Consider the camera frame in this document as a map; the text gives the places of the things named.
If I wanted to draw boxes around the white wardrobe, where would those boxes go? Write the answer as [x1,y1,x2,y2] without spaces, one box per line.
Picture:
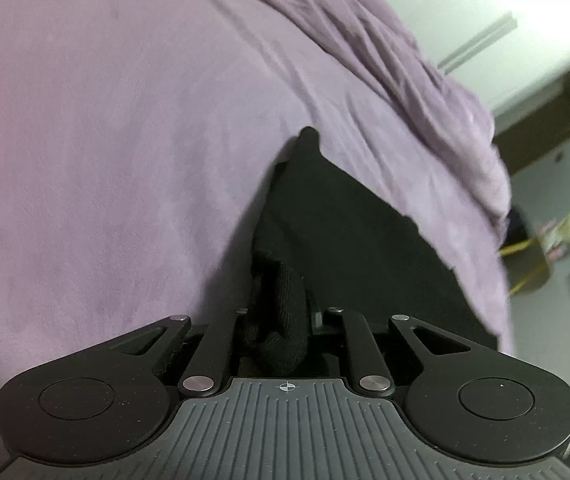
[332,0,570,117]

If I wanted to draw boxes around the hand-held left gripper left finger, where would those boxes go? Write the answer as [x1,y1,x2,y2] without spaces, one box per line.
[107,307,250,395]

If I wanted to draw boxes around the black long-sleeve shirt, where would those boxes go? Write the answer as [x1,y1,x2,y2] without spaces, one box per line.
[237,126,498,377]

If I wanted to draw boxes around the yellow-legged side table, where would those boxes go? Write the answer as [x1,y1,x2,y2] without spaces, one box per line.
[499,237,555,297]

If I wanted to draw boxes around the flower bouquet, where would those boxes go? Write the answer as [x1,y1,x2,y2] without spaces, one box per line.
[539,204,570,262]

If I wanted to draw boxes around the dark clothes pile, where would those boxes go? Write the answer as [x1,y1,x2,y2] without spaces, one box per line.
[504,207,531,245]

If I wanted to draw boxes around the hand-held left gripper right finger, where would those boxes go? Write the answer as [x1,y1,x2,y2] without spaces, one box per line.
[310,306,472,398]

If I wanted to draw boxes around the purple fleece blanket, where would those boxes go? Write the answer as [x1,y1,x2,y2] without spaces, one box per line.
[0,0,513,393]

